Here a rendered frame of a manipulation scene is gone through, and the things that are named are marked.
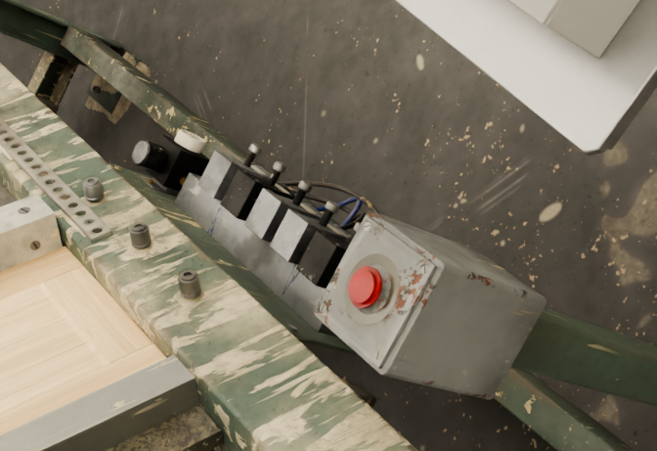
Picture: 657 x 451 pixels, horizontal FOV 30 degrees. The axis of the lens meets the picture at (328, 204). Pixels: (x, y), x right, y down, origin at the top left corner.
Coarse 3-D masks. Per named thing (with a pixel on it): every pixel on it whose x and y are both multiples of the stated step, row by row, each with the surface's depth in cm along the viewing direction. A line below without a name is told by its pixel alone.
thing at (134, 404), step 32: (128, 384) 133; (160, 384) 133; (192, 384) 134; (64, 416) 130; (96, 416) 129; (128, 416) 130; (160, 416) 133; (0, 448) 126; (32, 448) 126; (64, 448) 127; (96, 448) 130
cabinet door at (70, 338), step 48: (0, 288) 154; (48, 288) 153; (96, 288) 152; (0, 336) 146; (48, 336) 145; (96, 336) 144; (144, 336) 144; (0, 384) 138; (48, 384) 138; (96, 384) 137; (0, 432) 131
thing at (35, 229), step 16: (0, 208) 159; (16, 208) 159; (32, 208) 159; (48, 208) 158; (0, 224) 156; (16, 224) 156; (32, 224) 156; (48, 224) 158; (0, 240) 155; (16, 240) 156; (32, 240) 157; (48, 240) 159; (0, 256) 156; (16, 256) 157; (32, 256) 158
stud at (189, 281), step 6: (186, 270) 144; (192, 270) 143; (180, 276) 143; (186, 276) 143; (192, 276) 142; (198, 276) 143; (180, 282) 142; (186, 282) 142; (192, 282) 142; (198, 282) 143; (180, 288) 143; (186, 288) 142; (192, 288) 143; (198, 288) 143; (186, 294) 143; (192, 294) 143; (198, 294) 144
